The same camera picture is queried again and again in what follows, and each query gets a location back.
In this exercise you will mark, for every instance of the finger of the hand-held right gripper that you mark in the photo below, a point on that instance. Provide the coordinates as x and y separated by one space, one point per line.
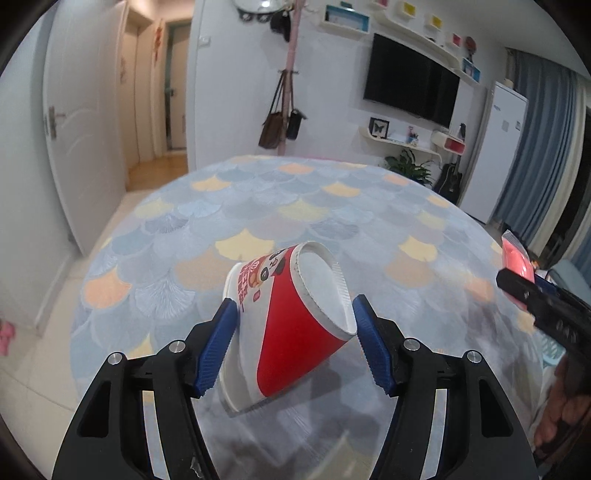
554 288
521 290

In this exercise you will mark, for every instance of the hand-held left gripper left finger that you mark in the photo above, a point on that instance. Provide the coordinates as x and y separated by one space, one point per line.
217 350

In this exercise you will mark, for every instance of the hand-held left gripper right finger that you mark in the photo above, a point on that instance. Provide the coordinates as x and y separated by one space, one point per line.
371 341

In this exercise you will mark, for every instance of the red packet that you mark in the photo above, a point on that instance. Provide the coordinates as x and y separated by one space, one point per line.
517 256

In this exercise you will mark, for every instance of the red and white noodle cup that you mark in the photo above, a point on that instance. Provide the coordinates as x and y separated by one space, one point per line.
286 341

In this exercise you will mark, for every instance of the person's right hand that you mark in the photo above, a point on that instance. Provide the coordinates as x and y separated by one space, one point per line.
554 406

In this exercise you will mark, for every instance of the black guitar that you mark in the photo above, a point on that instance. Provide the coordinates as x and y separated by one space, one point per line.
448 182

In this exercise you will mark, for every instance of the white refrigerator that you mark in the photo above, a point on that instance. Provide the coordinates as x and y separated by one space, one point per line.
494 152

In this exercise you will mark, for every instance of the blue curtain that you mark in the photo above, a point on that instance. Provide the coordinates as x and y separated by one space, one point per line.
540 138

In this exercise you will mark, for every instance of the red and white shelf box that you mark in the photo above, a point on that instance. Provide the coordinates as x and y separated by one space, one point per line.
450 144

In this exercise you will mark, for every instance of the scale-pattern tablecloth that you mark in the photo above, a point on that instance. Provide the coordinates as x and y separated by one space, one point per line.
277 198

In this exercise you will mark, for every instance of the potted green plant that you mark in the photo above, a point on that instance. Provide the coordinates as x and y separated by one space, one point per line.
411 168

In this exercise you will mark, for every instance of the small figurine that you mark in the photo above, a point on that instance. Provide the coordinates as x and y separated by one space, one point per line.
411 135

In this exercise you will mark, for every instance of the pink slippers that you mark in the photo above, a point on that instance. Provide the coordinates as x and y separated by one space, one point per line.
5 337

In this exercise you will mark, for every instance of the framed butterfly picture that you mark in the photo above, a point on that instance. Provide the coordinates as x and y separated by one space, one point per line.
378 128

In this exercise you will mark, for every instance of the brown hanging bag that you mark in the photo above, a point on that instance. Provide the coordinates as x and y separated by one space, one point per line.
272 129

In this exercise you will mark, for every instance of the black hanging bag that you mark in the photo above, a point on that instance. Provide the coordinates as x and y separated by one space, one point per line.
294 124

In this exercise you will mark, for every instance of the red table tennis paddle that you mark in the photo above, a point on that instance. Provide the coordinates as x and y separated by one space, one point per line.
469 45

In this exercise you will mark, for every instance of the white door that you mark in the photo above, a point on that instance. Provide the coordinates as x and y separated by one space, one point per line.
87 115

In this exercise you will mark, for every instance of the glass hallway door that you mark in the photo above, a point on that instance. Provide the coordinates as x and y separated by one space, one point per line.
178 83

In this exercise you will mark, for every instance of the pink coat rack pole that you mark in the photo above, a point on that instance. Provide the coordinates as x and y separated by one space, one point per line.
291 55

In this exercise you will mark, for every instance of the black hanging hat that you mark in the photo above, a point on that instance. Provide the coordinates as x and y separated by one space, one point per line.
280 23

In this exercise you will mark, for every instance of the white curved wall shelf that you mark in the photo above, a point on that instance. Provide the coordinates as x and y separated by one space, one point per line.
397 143

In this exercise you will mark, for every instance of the black wall television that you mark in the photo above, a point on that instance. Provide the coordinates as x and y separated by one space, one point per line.
406 78

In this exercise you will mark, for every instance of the long white wall shelf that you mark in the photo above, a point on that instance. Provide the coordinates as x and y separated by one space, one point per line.
415 34

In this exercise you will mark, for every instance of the blue wall shelf box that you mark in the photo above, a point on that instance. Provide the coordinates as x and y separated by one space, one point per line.
346 17

